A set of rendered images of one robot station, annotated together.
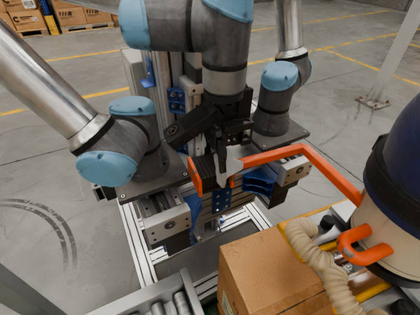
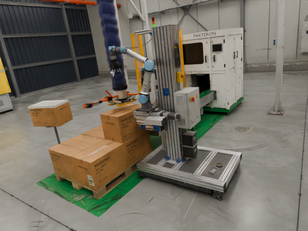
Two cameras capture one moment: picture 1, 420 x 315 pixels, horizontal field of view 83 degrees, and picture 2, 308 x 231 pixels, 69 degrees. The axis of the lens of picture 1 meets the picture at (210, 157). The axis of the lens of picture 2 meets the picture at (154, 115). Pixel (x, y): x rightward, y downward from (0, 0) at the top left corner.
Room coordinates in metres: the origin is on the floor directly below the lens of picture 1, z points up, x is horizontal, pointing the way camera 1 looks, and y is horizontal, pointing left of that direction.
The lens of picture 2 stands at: (3.42, -1.49, 1.84)
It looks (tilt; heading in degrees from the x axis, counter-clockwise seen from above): 18 degrees down; 153
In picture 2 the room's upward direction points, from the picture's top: 7 degrees counter-clockwise
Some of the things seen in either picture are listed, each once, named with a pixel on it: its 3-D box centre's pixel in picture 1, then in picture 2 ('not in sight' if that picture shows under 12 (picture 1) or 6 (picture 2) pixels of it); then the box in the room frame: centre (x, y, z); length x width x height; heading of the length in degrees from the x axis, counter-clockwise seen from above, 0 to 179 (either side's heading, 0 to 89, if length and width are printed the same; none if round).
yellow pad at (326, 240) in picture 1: (348, 216); (126, 101); (0.34, -0.34, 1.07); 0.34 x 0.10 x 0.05; 111
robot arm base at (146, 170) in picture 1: (144, 153); not in sight; (0.56, 0.21, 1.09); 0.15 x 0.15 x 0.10
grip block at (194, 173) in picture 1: (210, 172); not in sight; (0.39, 0.00, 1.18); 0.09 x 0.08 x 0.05; 21
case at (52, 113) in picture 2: not in sight; (51, 112); (-1.20, -1.31, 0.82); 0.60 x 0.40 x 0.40; 43
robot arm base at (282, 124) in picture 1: (271, 114); (146, 104); (0.79, -0.23, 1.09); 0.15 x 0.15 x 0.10
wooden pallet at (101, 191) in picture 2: not in sight; (106, 164); (0.11, -0.78, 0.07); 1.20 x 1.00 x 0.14; 115
